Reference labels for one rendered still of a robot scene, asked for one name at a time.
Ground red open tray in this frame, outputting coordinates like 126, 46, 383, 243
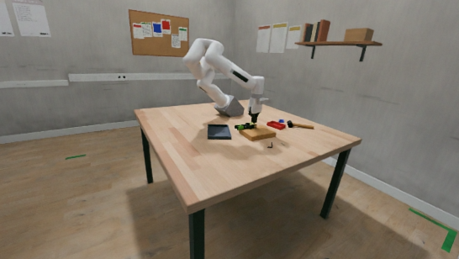
266, 121, 286, 130

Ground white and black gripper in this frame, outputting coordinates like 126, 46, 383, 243
247, 97, 262, 123

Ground light wooden board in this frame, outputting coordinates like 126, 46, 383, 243
239, 125, 277, 141

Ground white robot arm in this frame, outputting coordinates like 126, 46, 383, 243
183, 39, 271, 108

